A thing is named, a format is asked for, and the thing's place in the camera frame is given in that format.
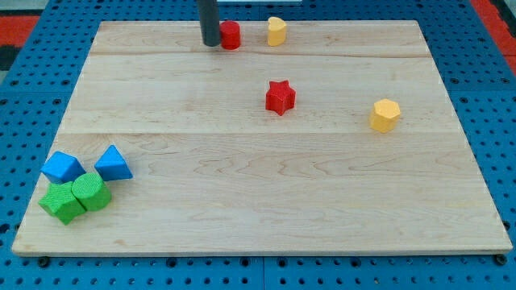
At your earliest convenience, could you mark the red star block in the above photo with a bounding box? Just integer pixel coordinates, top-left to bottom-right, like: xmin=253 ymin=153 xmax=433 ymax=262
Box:
xmin=265 ymin=80 xmax=296 ymax=116

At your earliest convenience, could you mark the green star block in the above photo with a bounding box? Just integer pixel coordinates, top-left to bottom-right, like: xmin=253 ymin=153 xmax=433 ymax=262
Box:
xmin=38 ymin=181 xmax=86 ymax=225

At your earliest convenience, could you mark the red cylinder block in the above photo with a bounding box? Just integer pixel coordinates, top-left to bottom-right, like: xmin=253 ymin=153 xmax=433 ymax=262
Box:
xmin=219 ymin=20 xmax=241 ymax=50

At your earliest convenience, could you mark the yellow heart block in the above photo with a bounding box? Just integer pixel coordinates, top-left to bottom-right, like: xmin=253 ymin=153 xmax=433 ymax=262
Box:
xmin=267 ymin=16 xmax=287 ymax=47

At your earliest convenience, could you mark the yellow hexagon block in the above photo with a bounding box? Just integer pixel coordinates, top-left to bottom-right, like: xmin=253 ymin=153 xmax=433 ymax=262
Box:
xmin=368 ymin=98 xmax=401 ymax=133

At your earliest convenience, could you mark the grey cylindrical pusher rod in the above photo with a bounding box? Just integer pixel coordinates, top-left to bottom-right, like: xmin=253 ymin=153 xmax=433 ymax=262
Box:
xmin=196 ymin=0 xmax=221 ymax=47

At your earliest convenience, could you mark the blue triangle block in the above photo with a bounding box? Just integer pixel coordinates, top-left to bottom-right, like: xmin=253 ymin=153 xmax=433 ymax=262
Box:
xmin=94 ymin=145 xmax=133 ymax=181

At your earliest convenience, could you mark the green cylinder block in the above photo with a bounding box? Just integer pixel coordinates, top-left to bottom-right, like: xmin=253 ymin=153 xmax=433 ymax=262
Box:
xmin=72 ymin=172 xmax=112 ymax=211

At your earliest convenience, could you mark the blue cube block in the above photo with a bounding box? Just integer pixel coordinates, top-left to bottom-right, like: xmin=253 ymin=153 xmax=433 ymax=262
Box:
xmin=40 ymin=151 xmax=85 ymax=184

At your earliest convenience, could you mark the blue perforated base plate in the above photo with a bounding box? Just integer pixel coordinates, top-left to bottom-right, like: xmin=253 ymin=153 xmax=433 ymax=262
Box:
xmin=1 ymin=0 xmax=515 ymax=289

